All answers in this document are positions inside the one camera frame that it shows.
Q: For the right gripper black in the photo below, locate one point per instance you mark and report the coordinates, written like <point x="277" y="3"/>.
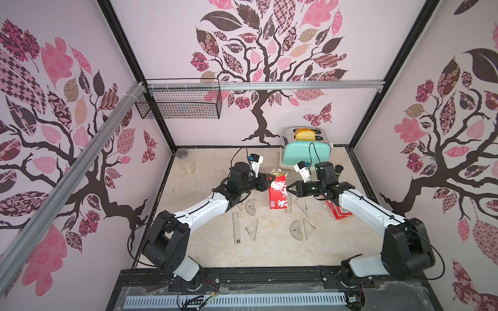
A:
<point x="305" y="187"/>

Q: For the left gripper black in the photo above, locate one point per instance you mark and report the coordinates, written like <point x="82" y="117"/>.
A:
<point x="261" y="181"/>

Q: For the clear triangle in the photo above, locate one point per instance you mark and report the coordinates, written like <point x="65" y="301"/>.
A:
<point x="309" y="229"/>
<point x="302" y="204"/>

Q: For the red ruler set package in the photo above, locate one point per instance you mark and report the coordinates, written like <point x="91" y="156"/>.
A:
<point x="277" y="193"/>
<point x="337" y="212"/>

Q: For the clear straight ruler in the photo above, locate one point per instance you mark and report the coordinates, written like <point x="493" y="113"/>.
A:
<point x="289" y="205"/>
<point x="236" y="228"/>

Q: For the clear protractor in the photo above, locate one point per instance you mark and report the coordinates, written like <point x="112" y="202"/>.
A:
<point x="250" y="207"/>
<point x="295" y="230"/>

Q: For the clear triangle set square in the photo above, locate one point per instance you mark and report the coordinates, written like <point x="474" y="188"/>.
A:
<point x="252" y="229"/>

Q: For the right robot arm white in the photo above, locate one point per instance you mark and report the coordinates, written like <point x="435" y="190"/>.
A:
<point x="406" y="250"/>

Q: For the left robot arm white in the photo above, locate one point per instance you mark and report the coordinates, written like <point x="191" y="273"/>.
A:
<point x="167" y="240"/>

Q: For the mint green toaster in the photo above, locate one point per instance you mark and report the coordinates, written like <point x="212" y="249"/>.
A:
<point x="294" y="151"/>

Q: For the yellow toast slice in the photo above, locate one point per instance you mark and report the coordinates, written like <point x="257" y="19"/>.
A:
<point x="305" y="134"/>

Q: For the clear glass jar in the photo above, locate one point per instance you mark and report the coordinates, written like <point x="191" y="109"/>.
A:
<point x="185" y="160"/>

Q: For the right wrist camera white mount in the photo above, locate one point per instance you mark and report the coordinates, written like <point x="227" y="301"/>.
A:
<point x="302" y="168"/>

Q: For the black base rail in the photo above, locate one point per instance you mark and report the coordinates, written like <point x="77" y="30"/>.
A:
<point x="214" y="278"/>

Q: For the aluminium rail back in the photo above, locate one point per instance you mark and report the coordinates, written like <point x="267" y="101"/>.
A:
<point x="247" y="86"/>

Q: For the aluminium rail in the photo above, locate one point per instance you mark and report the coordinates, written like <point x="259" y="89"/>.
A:
<point x="25" y="242"/>
<point x="247" y="86"/>

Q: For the white slotted cable duct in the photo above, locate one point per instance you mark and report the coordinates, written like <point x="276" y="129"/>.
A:
<point x="204" y="302"/>

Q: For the black wire basket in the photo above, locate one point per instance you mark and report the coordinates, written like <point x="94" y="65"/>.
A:
<point x="186" y="98"/>

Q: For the aluminium rail left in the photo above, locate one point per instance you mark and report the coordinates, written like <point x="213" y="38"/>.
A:
<point x="25" y="242"/>

